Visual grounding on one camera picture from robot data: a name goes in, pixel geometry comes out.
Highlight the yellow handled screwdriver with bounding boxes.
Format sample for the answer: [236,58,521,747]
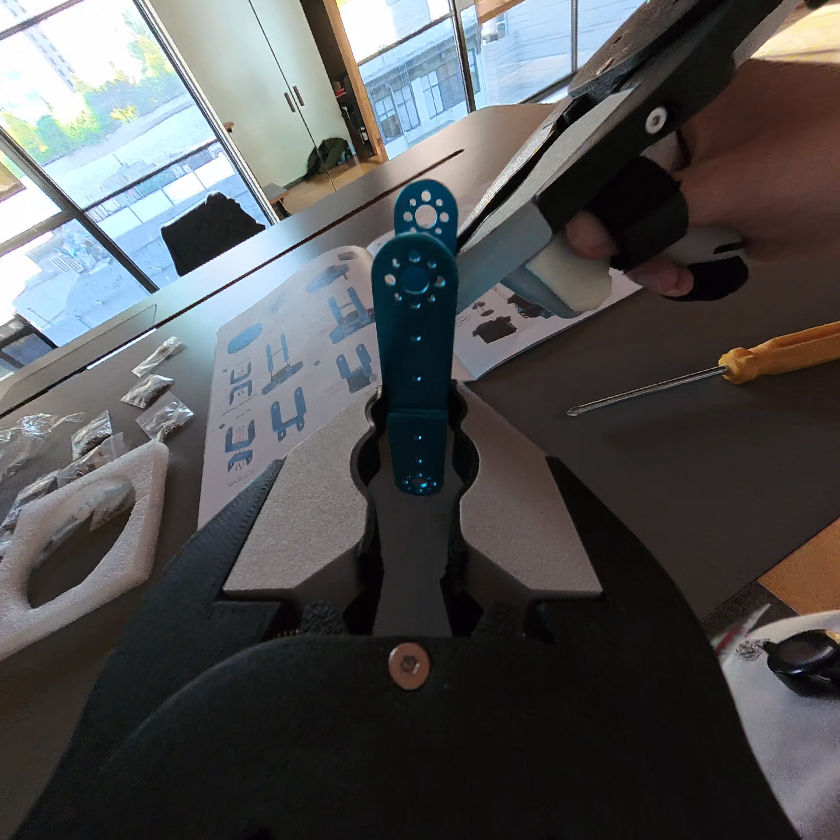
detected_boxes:
[566,320,840,418]

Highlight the large glass window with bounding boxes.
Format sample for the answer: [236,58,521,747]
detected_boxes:
[0,0,280,375]
[341,0,647,142]

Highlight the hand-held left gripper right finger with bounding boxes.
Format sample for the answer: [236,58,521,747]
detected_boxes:
[448,382,605,637]

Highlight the wooden pillar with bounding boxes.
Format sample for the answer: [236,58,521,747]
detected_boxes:
[320,0,385,161]

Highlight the pile of clear screw bags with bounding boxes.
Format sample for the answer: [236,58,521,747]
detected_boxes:
[0,335,196,559]

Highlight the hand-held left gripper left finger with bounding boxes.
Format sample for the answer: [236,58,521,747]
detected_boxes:
[222,386,395,637]

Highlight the white foam piece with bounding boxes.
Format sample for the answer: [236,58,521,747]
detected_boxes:
[0,438,169,660]

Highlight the white cabinet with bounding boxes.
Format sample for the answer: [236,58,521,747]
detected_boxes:
[150,0,352,217]

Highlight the black chair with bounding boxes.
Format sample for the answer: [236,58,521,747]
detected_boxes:
[161,190,266,278]

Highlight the blue metal bracket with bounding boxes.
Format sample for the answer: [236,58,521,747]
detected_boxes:
[371,179,460,496]

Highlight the black badge reel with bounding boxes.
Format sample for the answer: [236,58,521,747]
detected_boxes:
[764,629,840,698]

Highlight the person's right hand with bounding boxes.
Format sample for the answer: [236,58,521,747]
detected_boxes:
[564,60,840,299]

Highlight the green bag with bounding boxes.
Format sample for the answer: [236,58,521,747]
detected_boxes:
[307,136,357,179]

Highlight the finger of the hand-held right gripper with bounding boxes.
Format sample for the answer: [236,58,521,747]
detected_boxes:
[456,88,664,256]
[455,200,557,314]

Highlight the dark grey desk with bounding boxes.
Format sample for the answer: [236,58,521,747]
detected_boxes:
[0,101,840,840]

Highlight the assembly instruction booklet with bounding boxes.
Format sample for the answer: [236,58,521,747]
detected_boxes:
[197,244,645,529]

